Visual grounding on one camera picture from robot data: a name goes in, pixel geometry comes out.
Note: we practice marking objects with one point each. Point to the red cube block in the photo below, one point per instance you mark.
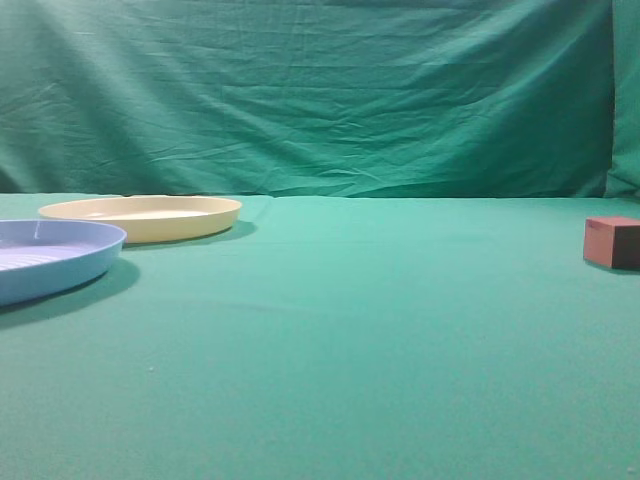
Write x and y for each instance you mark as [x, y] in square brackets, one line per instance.
[612, 242]

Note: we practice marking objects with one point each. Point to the cream yellow plastic plate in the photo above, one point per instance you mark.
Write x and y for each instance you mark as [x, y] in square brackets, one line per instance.
[153, 218]

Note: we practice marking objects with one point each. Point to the light blue plastic plate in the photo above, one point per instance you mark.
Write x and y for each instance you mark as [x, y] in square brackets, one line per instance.
[44, 257]

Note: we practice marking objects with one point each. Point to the green table cloth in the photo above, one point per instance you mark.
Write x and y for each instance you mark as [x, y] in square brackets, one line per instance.
[329, 338]

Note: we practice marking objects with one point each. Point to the green backdrop cloth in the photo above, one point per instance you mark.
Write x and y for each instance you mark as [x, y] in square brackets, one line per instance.
[359, 99]

